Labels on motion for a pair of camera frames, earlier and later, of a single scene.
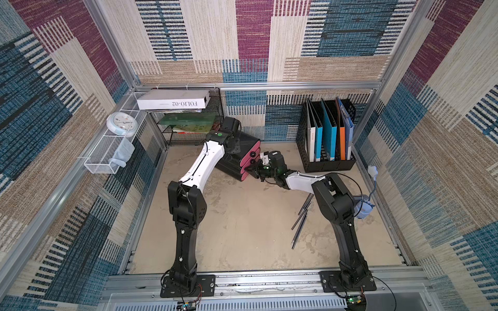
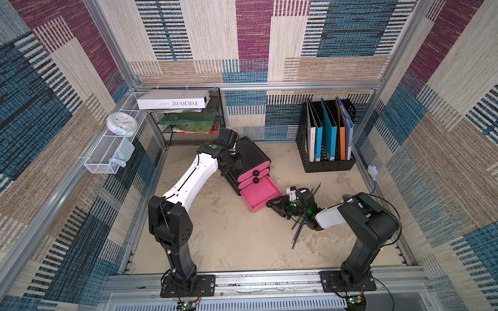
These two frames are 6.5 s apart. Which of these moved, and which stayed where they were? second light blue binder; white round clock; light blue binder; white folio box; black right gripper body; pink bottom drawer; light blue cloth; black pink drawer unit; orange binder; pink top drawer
Moved: black pink drawer unit; black right gripper body; pink bottom drawer; pink top drawer
Stayed: light blue binder; white folio box; orange binder; white round clock; light blue cloth; second light blue binder
